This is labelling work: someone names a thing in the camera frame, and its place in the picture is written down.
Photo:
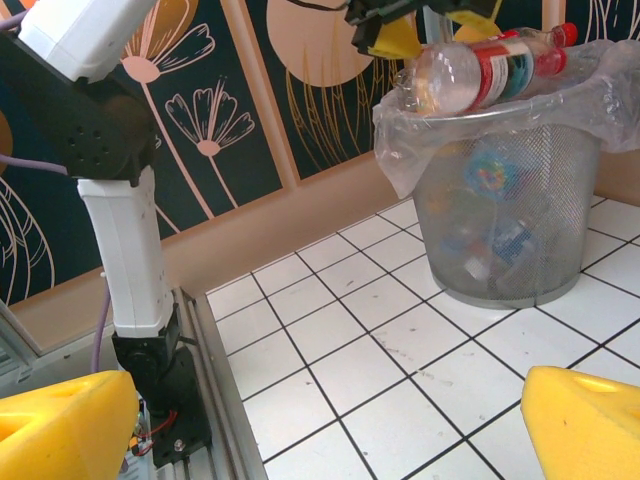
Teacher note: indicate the grey mesh waste bin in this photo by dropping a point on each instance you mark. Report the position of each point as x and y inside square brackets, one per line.
[565, 165]

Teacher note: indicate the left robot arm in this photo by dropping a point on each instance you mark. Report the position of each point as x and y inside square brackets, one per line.
[130, 250]

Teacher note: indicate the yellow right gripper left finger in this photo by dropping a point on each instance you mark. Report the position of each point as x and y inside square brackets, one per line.
[65, 430]

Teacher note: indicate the blue label clear bottle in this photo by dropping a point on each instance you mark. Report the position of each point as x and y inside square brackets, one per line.
[515, 240]

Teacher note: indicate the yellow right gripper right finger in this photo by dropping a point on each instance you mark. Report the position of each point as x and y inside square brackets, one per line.
[585, 430]

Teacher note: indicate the red label cola bottle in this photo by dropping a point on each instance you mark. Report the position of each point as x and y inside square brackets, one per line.
[565, 33]

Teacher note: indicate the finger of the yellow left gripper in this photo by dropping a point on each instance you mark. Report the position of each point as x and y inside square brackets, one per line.
[470, 17]
[395, 42]

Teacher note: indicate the clear plastic bin liner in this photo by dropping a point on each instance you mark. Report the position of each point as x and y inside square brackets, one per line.
[620, 100]

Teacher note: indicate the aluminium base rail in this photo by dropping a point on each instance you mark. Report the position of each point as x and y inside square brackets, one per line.
[220, 400]

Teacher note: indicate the bottle with colourful label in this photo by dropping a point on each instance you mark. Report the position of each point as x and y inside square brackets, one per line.
[492, 172]

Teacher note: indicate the red label water bottle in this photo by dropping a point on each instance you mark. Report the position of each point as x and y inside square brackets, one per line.
[450, 80]

